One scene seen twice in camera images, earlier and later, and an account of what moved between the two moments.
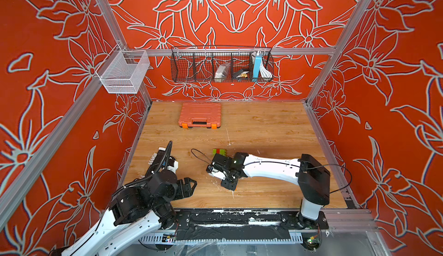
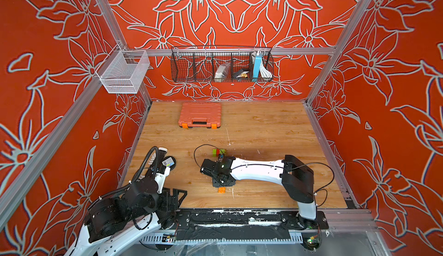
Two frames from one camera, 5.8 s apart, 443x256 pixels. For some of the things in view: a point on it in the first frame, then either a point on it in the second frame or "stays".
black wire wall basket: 222,64 stays
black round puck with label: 171,160 stays
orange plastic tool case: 200,115 stays
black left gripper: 183,194 → 169,206
